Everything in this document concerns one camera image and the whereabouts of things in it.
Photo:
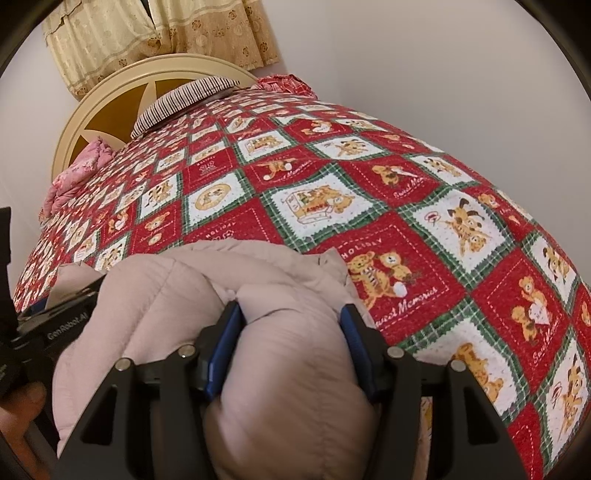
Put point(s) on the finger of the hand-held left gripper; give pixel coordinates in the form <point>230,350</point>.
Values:
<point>60,302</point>

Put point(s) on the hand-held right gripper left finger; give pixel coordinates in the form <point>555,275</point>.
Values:
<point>224,350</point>

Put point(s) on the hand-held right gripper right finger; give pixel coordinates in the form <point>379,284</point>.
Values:
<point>358,350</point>

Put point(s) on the beige puffer jacket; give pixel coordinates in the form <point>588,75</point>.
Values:
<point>286,392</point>

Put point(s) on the person's left hand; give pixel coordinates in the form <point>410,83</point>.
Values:
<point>23,408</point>

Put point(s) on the pink floral blanket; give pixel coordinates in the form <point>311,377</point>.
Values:
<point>78,173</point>

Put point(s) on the red patchwork bear quilt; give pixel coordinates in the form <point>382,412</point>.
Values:
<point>369,194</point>

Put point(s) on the cream round headboard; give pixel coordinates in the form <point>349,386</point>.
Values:
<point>106,106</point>

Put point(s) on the striped pillow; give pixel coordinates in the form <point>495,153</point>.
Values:
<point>184,99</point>

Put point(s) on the beige patterned curtain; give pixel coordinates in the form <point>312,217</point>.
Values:
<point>97,41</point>
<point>217,32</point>

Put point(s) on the red patterned cloth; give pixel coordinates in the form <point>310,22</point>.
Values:
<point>286,84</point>

